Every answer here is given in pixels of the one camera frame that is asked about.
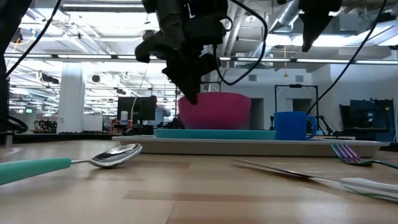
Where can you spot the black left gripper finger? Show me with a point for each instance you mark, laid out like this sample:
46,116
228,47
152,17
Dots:
189,77
152,46

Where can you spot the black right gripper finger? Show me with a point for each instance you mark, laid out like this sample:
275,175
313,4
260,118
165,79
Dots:
314,25

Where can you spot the pink bowl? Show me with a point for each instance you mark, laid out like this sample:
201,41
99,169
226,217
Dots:
217,112

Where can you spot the teal plate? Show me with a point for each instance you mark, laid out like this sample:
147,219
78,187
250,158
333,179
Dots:
217,134

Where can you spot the blue mug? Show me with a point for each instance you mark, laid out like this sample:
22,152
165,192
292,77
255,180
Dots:
290,126

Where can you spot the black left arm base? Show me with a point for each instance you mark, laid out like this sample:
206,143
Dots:
4,102

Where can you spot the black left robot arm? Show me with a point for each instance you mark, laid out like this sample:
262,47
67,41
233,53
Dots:
11,25

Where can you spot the grey rectangular serving tray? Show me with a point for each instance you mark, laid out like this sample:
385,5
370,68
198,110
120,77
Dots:
242,148

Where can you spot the person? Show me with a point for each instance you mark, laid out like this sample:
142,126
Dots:
160,113

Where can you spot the overhead LED light bar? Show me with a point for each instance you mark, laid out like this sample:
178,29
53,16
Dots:
87,56

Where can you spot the black computer monitor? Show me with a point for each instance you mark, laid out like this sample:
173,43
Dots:
127,109

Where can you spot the white bottle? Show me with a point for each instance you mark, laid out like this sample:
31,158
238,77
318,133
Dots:
124,117

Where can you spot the white building pillar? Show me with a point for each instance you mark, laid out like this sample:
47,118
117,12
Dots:
72,96

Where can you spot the white low cabinet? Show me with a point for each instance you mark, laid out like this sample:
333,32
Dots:
92,123

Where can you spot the blue cabinet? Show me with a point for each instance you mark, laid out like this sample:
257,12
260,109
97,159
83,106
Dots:
370,115

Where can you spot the black metal rig frame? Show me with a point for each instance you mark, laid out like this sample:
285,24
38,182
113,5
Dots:
295,86
214,82

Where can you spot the silver ribbed ventilation duct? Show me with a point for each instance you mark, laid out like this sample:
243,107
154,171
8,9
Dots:
289,15

